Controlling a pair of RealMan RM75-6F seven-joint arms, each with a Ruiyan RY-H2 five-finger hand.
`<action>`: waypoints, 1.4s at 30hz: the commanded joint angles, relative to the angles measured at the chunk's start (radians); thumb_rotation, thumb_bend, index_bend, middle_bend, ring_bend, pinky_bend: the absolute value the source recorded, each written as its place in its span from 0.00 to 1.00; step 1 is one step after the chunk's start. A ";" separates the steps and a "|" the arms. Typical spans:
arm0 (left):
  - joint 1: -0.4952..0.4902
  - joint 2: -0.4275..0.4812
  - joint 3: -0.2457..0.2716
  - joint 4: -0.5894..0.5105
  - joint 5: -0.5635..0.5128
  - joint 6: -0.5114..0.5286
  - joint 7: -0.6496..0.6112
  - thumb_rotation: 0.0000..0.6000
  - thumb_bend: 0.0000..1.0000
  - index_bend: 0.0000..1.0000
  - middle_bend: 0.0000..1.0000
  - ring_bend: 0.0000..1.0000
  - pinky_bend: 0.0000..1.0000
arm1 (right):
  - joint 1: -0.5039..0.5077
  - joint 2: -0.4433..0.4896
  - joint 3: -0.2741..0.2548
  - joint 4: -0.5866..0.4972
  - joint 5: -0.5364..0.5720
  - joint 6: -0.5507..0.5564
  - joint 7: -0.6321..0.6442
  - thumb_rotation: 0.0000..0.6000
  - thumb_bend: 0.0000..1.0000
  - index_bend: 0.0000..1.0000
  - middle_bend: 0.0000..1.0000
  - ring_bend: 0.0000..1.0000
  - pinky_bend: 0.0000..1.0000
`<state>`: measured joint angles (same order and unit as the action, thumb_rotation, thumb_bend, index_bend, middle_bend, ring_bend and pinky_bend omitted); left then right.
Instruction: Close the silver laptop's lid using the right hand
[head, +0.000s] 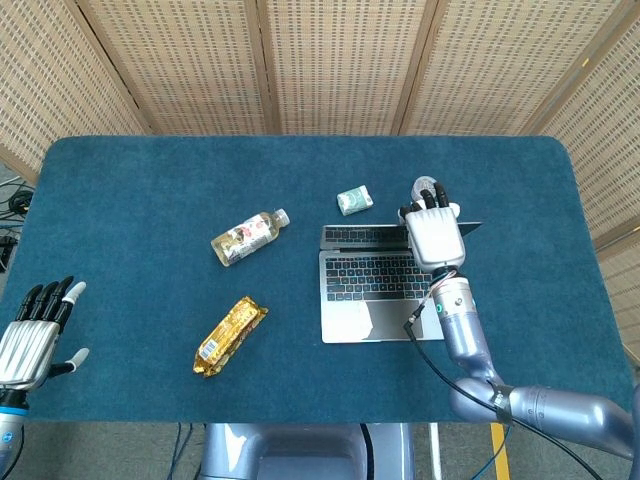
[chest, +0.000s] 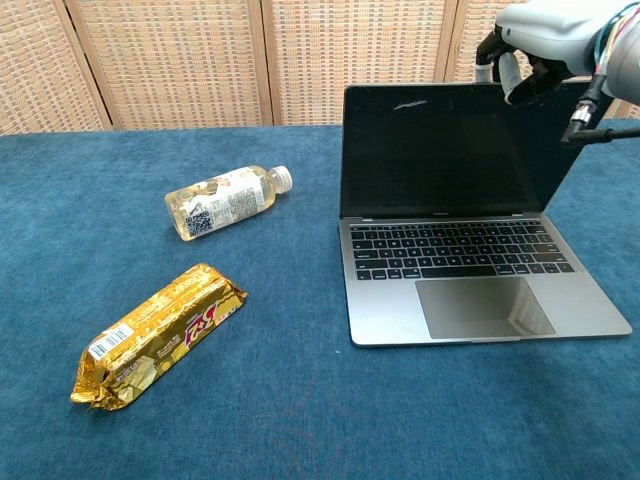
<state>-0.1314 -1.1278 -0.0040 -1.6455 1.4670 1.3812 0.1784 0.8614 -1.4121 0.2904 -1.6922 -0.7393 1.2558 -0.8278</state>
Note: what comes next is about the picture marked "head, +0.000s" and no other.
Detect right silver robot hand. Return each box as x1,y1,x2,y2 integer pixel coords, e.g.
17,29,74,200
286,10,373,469
397,181,468,274

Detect blue floor cable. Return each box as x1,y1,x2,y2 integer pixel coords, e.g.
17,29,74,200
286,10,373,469
168,422,202,480

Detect woven bamboo folding screen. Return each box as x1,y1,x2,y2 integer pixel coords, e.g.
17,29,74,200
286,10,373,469
0,0,640,361

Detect black floor cables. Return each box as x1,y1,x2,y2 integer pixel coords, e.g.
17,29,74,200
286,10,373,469
0,179,37,275

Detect yellow floor tape strip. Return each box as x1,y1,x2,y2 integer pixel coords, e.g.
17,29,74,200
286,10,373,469
490,423,512,480

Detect gold foil snack package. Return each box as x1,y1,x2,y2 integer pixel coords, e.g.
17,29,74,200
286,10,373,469
192,295,270,379

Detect white table leg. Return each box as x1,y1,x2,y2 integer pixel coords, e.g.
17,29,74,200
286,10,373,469
428,423,444,480

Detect clear bottle with yellow drink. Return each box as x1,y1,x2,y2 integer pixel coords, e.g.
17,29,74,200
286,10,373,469
210,207,291,268

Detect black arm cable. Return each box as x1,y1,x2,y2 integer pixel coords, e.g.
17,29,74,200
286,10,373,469
402,298,606,480

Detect green white tissue pack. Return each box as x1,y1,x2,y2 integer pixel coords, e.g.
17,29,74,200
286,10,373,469
336,183,375,217

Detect grey robot torso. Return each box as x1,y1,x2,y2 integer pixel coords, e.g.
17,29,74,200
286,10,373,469
199,422,416,480

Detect round silver can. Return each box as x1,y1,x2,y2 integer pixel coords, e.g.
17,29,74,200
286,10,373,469
409,175,444,201

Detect blue table cloth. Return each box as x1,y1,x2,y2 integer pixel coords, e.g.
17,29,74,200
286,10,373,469
0,135,632,425

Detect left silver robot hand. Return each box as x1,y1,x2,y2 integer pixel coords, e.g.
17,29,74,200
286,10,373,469
0,275,91,391

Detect grey laptop with black keyboard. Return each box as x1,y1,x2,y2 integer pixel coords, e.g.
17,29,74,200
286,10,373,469
317,221,485,345

